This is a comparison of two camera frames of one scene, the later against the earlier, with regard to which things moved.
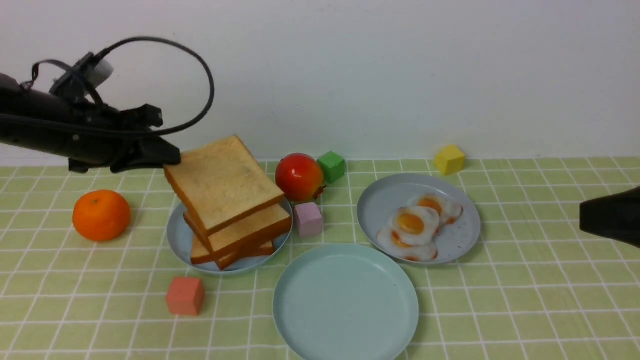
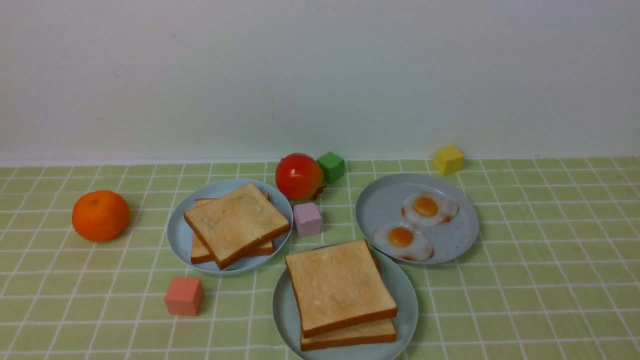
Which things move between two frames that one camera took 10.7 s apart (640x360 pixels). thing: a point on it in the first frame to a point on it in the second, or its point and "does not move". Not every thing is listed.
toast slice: x=254 y=228 to x=371 y=332
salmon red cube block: x=185 y=296 does not move
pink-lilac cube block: x=309 y=219 does not move
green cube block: x=333 y=167 does not move
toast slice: x=198 y=253 to x=235 y=224
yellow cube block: x=450 y=160 does not move
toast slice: x=220 y=184 to x=338 y=288
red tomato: x=300 y=177 does not move
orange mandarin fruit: x=101 y=215 does not move
